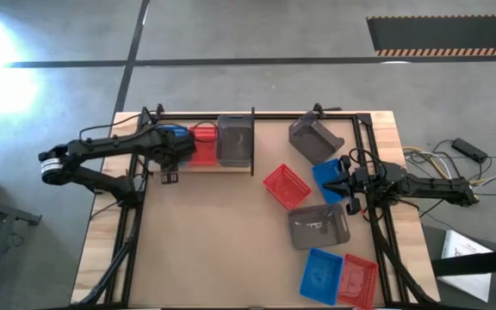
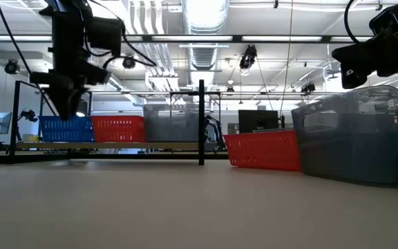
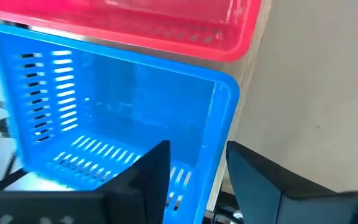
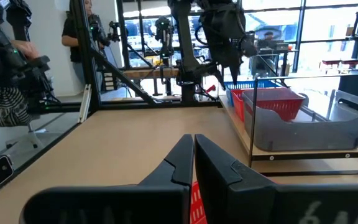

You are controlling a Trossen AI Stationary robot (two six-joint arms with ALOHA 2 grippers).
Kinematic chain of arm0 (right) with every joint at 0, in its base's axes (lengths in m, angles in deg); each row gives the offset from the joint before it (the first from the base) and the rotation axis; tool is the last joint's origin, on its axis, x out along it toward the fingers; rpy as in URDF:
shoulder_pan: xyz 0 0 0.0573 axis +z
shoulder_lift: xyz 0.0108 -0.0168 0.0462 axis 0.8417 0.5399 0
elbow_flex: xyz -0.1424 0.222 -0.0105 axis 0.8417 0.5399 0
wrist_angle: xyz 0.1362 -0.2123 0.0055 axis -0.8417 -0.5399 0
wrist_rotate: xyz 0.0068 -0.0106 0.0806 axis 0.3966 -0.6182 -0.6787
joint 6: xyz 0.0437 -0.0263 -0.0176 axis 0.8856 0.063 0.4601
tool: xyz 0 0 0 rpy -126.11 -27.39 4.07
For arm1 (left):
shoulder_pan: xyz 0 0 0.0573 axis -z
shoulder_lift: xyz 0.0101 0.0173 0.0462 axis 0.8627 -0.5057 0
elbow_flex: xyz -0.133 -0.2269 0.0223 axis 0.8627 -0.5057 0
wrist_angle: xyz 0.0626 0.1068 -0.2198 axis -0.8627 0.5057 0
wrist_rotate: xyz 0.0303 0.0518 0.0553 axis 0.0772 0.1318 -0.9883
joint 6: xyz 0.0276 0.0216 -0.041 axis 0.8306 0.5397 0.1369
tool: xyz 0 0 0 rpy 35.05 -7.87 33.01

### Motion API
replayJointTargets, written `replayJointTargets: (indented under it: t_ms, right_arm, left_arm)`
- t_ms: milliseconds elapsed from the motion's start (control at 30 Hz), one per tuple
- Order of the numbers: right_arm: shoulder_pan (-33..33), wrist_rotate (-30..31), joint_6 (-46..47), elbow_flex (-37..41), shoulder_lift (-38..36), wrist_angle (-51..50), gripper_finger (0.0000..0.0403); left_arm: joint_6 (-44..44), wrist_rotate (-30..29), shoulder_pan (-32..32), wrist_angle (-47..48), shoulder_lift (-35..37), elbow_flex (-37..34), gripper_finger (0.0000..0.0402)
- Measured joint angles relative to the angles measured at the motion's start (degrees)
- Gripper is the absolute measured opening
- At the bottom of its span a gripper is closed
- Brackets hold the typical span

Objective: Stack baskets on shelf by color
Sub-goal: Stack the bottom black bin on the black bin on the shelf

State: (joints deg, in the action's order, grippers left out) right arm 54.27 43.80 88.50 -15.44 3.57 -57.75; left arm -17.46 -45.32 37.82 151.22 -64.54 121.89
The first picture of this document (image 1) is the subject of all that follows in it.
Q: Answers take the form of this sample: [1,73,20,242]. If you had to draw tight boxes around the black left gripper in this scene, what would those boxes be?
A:
[155,127,197,184]

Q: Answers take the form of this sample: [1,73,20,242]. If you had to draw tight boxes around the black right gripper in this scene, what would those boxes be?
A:
[321,155,387,215]

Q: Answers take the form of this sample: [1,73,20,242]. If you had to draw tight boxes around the blue plastic mesh basket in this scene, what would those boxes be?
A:
[311,158,352,205]
[158,124,191,168]
[299,247,344,307]

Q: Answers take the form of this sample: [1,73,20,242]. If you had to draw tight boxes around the red plastic mesh basket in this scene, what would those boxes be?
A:
[262,164,313,211]
[337,252,380,310]
[187,125,220,167]

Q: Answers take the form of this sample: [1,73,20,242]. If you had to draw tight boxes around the grey translucent plastic bin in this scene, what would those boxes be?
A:
[287,202,351,251]
[288,110,346,167]
[215,114,254,168]

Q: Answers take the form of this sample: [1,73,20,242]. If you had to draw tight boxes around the black power brick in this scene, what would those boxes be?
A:
[451,137,489,164]

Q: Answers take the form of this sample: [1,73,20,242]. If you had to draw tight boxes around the black flat bar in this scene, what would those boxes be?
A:
[431,245,496,277]

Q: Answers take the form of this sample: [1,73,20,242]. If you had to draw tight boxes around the white printed paper sheet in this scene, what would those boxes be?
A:
[437,229,494,303]

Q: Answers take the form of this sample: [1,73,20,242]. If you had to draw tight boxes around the black hazard-striped floor mat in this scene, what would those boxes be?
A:
[366,15,496,57]

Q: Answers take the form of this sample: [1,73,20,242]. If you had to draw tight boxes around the black aluminium rig frame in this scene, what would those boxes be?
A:
[71,102,438,310]

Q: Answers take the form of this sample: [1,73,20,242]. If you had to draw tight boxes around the yellow cable bundle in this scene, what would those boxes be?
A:
[402,146,496,190]

